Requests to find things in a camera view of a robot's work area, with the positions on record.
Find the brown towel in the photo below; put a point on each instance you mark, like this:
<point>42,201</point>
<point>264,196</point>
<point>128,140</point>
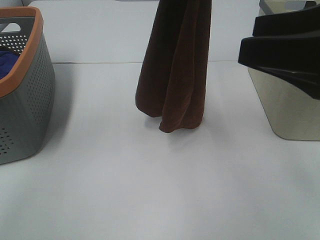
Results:
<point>172,81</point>

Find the beige basket with grey rim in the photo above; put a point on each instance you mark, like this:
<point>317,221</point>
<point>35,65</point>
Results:
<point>291,113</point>

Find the blue towel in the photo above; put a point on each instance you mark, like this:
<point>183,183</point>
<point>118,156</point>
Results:
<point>7,61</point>

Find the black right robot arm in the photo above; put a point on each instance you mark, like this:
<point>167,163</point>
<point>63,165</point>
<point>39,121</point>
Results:
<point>286,45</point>

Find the grey basket with orange rim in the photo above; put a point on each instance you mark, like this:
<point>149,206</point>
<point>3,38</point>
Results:
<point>27,93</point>

